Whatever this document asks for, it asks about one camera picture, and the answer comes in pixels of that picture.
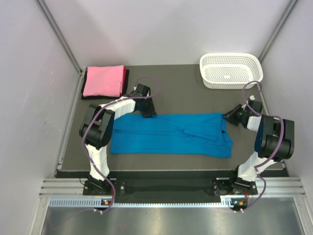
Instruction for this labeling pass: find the blue t shirt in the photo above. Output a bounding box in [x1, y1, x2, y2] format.
[110, 113, 232, 158]

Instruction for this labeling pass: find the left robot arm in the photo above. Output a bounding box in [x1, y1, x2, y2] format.
[79, 83, 156, 195]

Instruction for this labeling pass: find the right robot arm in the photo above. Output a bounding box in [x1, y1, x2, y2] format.
[214, 98, 295, 195]

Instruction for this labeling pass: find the folded red t shirt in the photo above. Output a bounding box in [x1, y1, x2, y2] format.
[120, 68, 128, 96]

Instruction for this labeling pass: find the white perforated plastic basket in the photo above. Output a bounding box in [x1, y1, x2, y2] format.
[199, 53, 264, 90]

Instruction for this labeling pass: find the folded pink t shirt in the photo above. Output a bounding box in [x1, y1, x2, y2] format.
[82, 65, 126, 97]

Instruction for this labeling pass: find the folded black t shirt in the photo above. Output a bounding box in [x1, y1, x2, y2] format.
[81, 70, 130, 100]

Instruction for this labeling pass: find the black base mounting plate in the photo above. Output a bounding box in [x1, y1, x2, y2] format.
[83, 170, 258, 203]

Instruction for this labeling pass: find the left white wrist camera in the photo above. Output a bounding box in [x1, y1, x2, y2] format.
[129, 87, 143, 97]

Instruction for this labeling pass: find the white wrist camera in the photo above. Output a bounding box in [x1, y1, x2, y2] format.
[242, 95, 263, 116]
[129, 87, 143, 97]

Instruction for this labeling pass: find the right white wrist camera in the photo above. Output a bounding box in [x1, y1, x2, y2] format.
[242, 95, 263, 116]

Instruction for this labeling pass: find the aluminium frame rail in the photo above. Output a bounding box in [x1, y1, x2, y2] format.
[39, 177, 306, 198]

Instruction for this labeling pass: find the grey slotted cable duct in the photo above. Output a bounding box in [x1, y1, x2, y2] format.
[49, 198, 244, 209]

